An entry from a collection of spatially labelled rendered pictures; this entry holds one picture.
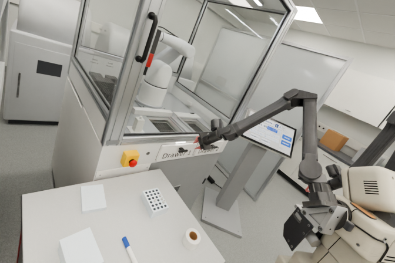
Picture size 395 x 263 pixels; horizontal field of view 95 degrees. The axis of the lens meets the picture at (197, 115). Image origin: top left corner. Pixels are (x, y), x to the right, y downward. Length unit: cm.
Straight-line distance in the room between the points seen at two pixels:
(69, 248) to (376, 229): 95
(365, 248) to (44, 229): 105
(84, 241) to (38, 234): 16
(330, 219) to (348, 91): 344
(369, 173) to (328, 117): 358
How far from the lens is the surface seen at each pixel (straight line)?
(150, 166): 117
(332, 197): 84
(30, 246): 86
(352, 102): 408
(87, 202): 93
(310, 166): 85
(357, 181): 94
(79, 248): 79
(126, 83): 81
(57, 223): 90
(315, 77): 255
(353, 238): 91
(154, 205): 95
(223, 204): 229
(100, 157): 97
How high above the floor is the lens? 149
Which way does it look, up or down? 18 degrees down
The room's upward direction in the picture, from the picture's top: 24 degrees clockwise
